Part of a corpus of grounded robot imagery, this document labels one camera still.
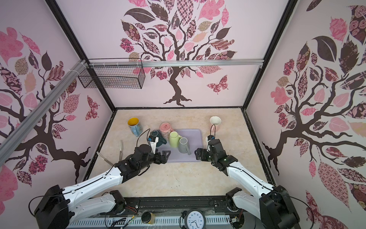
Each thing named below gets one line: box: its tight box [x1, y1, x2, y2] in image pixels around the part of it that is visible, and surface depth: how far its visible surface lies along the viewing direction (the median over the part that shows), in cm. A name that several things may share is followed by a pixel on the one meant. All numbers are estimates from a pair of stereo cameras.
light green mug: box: [168, 130, 183, 148], surface depth 94 cm
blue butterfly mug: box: [127, 117, 144, 137], surface depth 99 cm
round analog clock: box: [184, 209, 207, 229], surface depth 69 cm
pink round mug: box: [159, 122, 174, 140], surface depth 95 cm
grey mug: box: [177, 136, 192, 156], surface depth 91 cm
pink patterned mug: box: [209, 115, 222, 134], surface depth 102 cm
